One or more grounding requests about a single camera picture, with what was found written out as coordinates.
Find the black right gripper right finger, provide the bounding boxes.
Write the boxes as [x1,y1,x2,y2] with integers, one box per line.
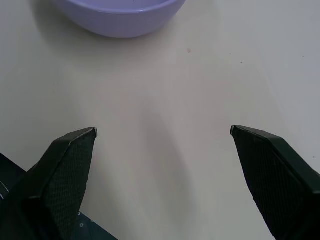
[229,124,320,240]

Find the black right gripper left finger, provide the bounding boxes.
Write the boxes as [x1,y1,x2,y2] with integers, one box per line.
[0,126,99,240]

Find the lavender plastic bowl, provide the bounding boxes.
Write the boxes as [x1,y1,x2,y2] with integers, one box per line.
[60,0,188,39]

